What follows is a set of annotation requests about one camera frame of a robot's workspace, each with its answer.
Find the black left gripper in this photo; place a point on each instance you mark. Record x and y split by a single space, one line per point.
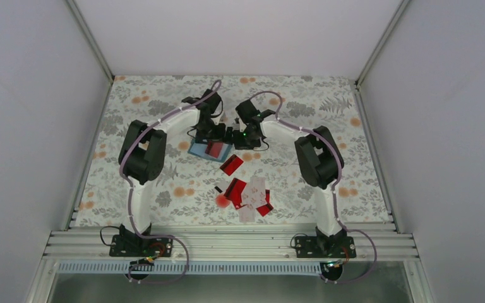
218 137

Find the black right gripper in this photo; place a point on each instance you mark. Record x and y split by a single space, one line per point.
238 144

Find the blue leather card holder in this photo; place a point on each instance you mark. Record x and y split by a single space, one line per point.
198 150

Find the white floral card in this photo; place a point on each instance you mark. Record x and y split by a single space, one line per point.
254 193

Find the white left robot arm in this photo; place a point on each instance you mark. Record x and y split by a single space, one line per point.
142 156

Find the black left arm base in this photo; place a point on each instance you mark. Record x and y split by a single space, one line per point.
127 244

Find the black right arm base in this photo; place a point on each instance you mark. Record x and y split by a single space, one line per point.
339 245

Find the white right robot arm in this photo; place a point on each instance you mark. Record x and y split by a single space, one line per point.
319 161

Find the small red card right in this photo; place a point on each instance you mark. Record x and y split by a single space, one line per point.
267 196

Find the red card with black stripe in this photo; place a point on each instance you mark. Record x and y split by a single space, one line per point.
234 191

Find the white card with red circle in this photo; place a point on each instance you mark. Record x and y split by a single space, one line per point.
221 201

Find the aluminium corner post left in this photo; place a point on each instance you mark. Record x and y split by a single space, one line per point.
88 35

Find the aluminium corner post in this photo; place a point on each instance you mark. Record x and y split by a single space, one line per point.
392 24
88 35

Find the aluminium rail frame front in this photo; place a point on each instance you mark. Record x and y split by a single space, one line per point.
261 243

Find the white cable duct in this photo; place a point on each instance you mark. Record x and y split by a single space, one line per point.
194 268

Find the aluminium corner post right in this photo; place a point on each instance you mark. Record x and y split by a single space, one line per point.
392 24

